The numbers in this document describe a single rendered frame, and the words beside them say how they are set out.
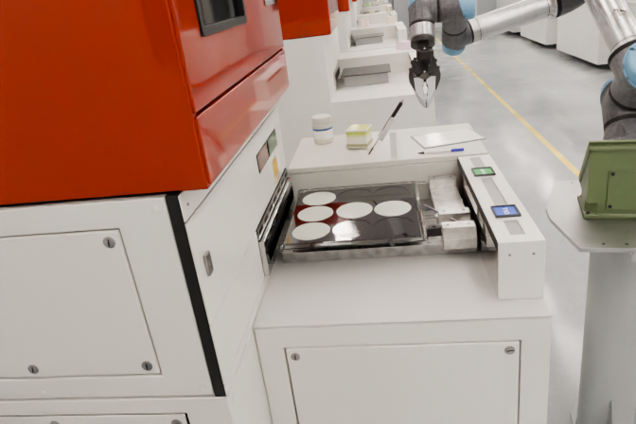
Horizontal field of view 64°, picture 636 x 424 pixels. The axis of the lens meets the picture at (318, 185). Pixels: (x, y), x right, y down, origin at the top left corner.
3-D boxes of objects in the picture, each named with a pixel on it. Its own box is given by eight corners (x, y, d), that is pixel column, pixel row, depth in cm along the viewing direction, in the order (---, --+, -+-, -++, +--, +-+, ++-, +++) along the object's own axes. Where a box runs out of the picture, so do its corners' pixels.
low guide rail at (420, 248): (283, 263, 136) (281, 253, 135) (285, 259, 138) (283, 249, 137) (476, 252, 129) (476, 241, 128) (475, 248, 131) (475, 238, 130)
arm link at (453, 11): (471, 13, 159) (435, 17, 161) (474, -15, 149) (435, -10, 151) (474, 32, 156) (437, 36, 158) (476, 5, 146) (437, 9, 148)
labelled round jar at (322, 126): (313, 145, 184) (309, 119, 180) (315, 139, 190) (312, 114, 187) (332, 143, 183) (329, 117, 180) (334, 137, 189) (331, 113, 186)
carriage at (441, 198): (444, 250, 126) (443, 239, 125) (429, 193, 160) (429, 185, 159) (477, 248, 125) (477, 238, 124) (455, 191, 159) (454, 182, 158)
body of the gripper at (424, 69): (436, 84, 154) (434, 47, 156) (438, 73, 146) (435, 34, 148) (411, 86, 155) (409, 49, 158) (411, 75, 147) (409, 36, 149)
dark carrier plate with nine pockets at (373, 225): (283, 246, 129) (283, 243, 129) (301, 193, 161) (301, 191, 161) (421, 238, 125) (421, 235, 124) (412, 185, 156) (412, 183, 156)
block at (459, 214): (439, 223, 133) (438, 213, 132) (437, 218, 136) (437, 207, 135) (470, 221, 132) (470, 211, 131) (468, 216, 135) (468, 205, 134)
